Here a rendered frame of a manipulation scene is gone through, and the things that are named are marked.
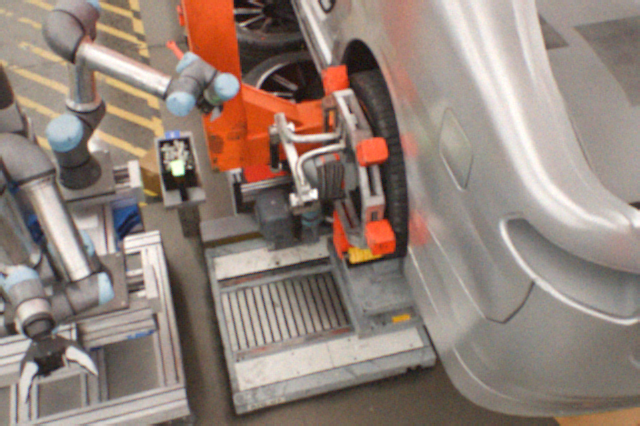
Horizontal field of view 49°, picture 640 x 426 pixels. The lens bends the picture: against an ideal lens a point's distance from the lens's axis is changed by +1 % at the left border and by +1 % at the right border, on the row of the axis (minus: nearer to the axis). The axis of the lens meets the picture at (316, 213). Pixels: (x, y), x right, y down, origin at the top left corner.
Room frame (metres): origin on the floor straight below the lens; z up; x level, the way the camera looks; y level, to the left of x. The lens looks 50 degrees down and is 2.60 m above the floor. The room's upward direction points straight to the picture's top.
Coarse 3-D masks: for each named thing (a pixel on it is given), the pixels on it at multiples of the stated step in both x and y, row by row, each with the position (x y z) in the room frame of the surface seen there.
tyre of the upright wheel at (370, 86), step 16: (352, 80) 1.87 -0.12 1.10; (368, 80) 1.79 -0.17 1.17; (384, 80) 1.78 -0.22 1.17; (368, 96) 1.72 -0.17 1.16; (384, 96) 1.70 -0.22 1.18; (384, 112) 1.63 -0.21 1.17; (384, 128) 1.58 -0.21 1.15; (400, 144) 1.54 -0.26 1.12; (400, 160) 1.50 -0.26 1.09; (400, 176) 1.46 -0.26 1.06; (352, 192) 1.81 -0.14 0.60; (400, 192) 1.43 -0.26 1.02; (400, 208) 1.41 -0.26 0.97; (400, 224) 1.39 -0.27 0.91; (400, 240) 1.39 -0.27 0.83; (384, 256) 1.46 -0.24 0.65
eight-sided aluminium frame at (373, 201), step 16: (336, 96) 1.77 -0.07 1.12; (352, 96) 1.77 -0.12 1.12; (336, 112) 1.92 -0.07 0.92; (352, 112) 1.73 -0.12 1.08; (352, 128) 1.61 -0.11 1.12; (368, 128) 1.61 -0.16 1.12; (352, 144) 1.57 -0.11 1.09; (368, 192) 1.46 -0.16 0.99; (336, 208) 1.73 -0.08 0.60; (352, 208) 1.71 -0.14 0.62; (368, 208) 1.42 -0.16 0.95; (384, 208) 1.44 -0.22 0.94; (352, 240) 1.53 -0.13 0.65
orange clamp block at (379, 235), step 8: (368, 224) 1.41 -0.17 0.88; (376, 224) 1.41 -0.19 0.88; (384, 224) 1.41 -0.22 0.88; (368, 232) 1.39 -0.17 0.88; (376, 232) 1.38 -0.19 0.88; (384, 232) 1.38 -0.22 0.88; (392, 232) 1.38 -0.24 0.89; (368, 240) 1.38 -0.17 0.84; (376, 240) 1.35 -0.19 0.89; (384, 240) 1.35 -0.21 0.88; (392, 240) 1.35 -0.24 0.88; (376, 248) 1.34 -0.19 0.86; (384, 248) 1.34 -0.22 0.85; (392, 248) 1.35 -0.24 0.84
